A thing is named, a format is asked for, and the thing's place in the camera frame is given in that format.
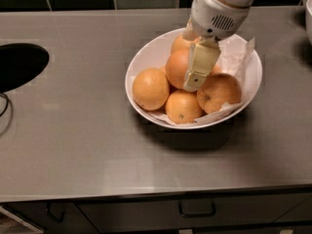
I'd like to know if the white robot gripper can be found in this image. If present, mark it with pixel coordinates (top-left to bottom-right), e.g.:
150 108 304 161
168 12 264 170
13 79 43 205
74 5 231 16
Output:
182 0 249 92

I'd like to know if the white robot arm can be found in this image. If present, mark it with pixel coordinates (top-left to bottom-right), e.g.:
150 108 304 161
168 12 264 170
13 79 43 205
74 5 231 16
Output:
182 0 254 92

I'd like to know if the white ceramic bowl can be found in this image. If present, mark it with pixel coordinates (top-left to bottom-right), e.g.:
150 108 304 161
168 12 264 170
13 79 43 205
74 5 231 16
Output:
125 28 262 130

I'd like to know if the small hidden orange right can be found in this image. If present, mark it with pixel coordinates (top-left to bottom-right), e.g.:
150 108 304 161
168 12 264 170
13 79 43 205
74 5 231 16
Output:
210 64 222 75

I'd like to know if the white paper liner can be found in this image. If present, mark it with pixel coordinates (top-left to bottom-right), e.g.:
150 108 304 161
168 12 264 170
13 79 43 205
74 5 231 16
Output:
148 37 262 129

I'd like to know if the black round object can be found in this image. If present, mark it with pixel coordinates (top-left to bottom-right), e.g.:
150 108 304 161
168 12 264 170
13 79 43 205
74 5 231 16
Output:
0 43 50 93

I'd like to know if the centre drawer with handle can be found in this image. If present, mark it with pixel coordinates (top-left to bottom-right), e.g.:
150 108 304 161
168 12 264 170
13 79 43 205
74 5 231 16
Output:
79 193 310 233

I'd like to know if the drawer with handle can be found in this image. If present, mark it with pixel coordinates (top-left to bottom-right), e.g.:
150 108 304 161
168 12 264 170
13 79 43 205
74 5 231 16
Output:
79 193 310 233
4 202 98 234

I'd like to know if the black cable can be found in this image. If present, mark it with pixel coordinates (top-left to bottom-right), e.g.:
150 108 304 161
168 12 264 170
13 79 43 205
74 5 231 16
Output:
0 92 11 118

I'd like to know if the left drawer with handle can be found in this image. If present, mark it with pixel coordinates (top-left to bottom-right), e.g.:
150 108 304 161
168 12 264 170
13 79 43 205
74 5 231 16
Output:
4 202 98 234

